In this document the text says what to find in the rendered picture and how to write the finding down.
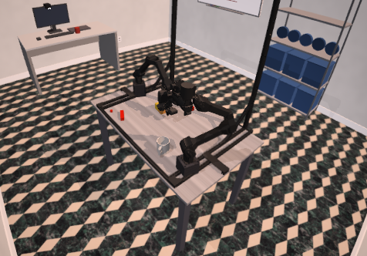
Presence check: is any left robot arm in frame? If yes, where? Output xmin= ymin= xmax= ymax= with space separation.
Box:
xmin=170 ymin=79 xmax=237 ymax=165

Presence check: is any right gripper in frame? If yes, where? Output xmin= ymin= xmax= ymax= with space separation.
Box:
xmin=165 ymin=100 xmax=178 ymax=116

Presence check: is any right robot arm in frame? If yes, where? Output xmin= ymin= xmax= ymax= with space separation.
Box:
xmin=133 ymin=54 xmax=172 ymax=111

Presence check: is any grey mug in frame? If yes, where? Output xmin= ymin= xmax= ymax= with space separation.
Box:
xmin=157 ymin=136 xmax=170 ymax=156

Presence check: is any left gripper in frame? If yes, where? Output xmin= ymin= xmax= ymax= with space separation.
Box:
xmin=158 ymin=87 xmax=181 ymax=106

